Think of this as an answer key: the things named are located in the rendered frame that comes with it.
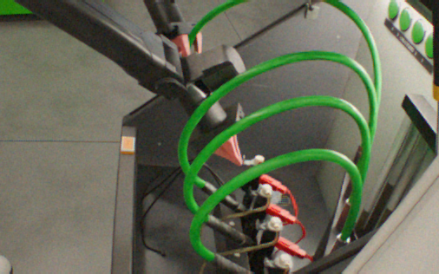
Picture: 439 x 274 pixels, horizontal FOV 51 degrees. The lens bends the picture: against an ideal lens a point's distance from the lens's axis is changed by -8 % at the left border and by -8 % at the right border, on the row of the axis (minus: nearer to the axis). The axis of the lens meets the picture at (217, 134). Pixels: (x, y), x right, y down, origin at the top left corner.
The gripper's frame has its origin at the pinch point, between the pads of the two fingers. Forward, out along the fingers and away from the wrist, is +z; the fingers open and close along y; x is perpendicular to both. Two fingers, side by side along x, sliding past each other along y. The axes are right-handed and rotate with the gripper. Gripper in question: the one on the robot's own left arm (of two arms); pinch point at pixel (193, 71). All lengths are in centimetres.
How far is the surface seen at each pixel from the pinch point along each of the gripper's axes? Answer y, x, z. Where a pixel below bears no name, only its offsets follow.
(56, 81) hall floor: 139, 186, -66
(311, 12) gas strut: 27.8, -17.8, -3.3
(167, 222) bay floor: 5.8, 27.2, 26.1
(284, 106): -19.6, -22.8, 13.4
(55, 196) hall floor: 67, 143, 5
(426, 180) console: -29, -39, 27
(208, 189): -12.6, -0.9, 20.5
